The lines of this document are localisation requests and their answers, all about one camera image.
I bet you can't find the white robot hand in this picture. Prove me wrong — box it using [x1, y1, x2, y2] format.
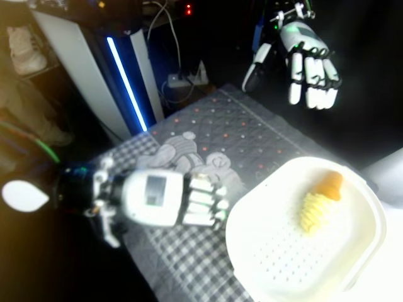
[241, 20, 343, 111]
[121, 169, 230, 231]

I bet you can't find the grey quilt with bear print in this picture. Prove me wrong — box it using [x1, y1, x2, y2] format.
[91, 83, 363, 302]

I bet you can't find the white tower with blue light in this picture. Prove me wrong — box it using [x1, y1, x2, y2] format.
[30, 9, 165, 143]

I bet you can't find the white perforated plastic basket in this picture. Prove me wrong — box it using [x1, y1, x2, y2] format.
[224, 155, 388, 302]

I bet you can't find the white sneaker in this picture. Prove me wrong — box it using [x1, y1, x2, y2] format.
[7, 25, 48, 76]

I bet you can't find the yellow swirl toy ice cream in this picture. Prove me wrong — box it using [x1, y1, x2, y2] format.
[298, 169, 344, 234]

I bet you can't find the white power strip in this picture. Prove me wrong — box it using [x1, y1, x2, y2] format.
[166, 61, 210, 89]

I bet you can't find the white cable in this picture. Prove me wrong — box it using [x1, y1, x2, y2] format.
[146, 0, 184, 76]

